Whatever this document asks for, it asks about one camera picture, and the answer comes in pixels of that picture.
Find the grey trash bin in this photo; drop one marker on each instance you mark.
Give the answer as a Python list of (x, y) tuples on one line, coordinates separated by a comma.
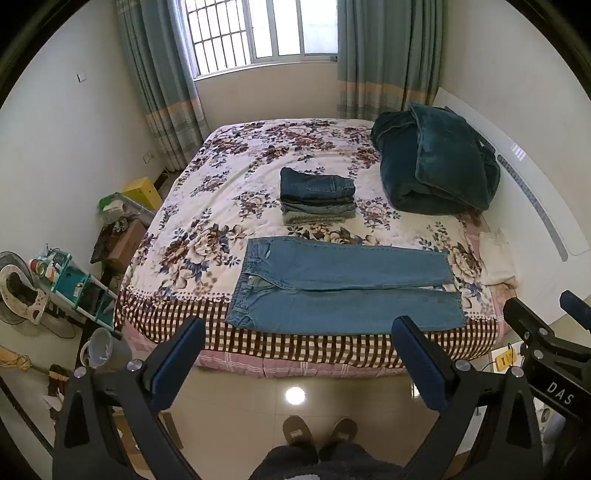
[(104, 348)]

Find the white headboard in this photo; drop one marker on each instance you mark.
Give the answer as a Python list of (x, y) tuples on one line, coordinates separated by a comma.
[(531, 207)]

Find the white standing fan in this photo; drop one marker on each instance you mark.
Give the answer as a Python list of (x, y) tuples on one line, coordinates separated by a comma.
[(21, 295)]

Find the yellow box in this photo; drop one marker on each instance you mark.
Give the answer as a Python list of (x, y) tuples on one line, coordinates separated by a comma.
[(143, 191)]

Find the yellow device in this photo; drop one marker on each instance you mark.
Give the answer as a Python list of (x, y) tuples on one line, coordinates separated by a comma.
[(504, 361)]

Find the person's dark trouser legs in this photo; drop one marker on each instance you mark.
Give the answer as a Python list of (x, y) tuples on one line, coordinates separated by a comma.
[(332, 466)]

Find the white wall switch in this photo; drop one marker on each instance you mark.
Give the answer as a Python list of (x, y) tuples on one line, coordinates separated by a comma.
[(82, 76)]

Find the dark teal plush blanket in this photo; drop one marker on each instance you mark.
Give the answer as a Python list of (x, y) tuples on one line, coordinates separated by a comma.
[(438, 161)]

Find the floral checkered bed blanket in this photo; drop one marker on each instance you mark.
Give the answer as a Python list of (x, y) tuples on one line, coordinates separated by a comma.
[(217, 198)]

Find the yellow broom stick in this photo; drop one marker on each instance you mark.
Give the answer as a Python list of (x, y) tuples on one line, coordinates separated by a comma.
[(18, 362)]

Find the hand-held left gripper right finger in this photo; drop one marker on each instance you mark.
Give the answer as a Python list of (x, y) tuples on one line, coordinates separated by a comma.
[(422, 364)]

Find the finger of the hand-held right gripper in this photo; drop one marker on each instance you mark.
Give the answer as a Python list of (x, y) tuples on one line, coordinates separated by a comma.
[(524, 321), (579, 310)]

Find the brown cardboard box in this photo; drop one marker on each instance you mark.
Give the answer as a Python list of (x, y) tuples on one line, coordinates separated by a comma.
[(127, 244)]

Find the teal striped curtain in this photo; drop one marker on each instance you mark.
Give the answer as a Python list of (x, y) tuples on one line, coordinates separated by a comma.
[(161, 83), (383, 50)]

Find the dark green cloth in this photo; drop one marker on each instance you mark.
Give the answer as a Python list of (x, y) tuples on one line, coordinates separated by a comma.
[(318, 218)]

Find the bed with pink sheet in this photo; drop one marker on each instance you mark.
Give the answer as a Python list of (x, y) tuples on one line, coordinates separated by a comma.
[(323, 367)]

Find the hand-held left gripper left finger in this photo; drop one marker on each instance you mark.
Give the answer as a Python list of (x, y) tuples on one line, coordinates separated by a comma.
[(178, 364)]

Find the teal shelf cart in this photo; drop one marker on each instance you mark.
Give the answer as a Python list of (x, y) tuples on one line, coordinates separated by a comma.
[(78, 286)]

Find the blue denim pants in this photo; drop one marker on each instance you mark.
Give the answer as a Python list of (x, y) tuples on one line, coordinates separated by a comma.
[(323, 270)]

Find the wall socket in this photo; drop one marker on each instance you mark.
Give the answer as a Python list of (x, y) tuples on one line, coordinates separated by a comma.
[(148, 158)]

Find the clear plastic bin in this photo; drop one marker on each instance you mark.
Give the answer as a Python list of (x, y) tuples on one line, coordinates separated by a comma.
[(122, 207)]

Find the barred window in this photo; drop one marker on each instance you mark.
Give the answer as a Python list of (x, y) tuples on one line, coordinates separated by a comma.
[(258, 32)]

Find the dark blue folded jeans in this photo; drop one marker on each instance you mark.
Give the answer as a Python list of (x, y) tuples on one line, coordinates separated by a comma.
[(314, 184)]

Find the brown slipper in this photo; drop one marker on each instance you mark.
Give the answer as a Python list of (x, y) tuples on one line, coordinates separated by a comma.
[(341, 434), (299, 436)]

